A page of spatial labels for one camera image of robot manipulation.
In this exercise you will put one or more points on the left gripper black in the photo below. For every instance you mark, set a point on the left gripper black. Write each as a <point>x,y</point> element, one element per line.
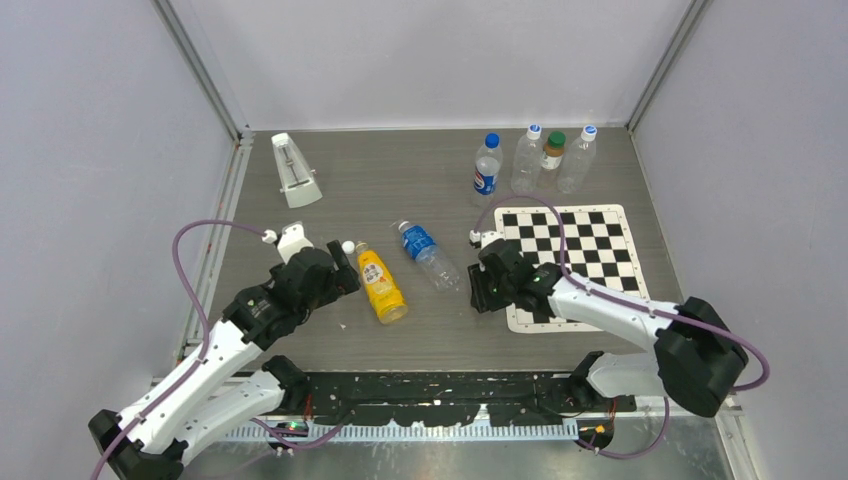
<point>343,280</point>

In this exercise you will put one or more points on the clear bottle pepsi label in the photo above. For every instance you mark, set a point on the clear bottle pepsi label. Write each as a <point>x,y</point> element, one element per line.
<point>487,168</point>

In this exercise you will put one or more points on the clear bottle blue label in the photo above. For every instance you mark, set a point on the clear bottle blue label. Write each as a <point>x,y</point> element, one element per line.
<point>420,246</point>

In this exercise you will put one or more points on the right standing clear bottle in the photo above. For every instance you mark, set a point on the right standing clear bottle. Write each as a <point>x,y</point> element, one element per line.
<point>577,161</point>

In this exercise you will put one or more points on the white bottle cap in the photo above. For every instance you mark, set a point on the white bottle cap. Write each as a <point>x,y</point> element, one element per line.
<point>349,247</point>

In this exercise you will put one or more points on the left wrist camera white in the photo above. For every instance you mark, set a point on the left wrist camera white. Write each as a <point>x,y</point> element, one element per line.
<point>292,240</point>

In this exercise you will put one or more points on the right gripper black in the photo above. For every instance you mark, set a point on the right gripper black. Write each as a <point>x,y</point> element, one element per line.
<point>481,300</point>

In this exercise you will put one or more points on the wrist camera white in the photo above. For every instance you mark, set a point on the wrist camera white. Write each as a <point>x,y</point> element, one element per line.
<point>482,239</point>
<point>292,240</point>

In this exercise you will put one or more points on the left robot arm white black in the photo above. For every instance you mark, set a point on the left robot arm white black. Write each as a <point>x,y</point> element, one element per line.
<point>160,434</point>

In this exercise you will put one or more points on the standing clear bottle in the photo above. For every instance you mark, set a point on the standing clear bottle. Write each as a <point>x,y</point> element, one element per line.
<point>526,162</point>
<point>577,161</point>

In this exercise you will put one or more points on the checkerboard calibration mat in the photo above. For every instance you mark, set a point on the checkerboard calibration mat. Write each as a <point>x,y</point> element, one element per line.
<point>598,242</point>

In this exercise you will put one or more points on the blue bottle cap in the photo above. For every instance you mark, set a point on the blue bottle cap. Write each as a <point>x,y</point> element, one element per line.
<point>491,142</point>

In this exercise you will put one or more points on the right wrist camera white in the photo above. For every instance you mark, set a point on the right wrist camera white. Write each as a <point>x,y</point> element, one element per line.
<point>482,239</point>

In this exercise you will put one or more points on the yellow juice bottle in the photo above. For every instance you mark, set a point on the yellow juice bottle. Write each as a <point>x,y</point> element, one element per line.
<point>384,295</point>

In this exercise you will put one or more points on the white metronome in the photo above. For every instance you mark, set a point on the white metronome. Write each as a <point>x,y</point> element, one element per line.
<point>298,183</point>

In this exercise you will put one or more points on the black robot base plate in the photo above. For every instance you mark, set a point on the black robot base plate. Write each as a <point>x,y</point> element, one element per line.
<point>444,401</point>

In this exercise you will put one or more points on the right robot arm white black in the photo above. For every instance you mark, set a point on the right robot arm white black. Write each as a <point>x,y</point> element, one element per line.
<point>688,353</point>

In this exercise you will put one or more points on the left standing clear bottle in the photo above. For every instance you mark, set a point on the left standing clear bottle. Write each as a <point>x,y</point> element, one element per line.
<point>526,162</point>

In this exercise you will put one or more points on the green cap brown bottle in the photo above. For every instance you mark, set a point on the green cap brown bottle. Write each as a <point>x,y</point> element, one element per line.
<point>553,151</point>

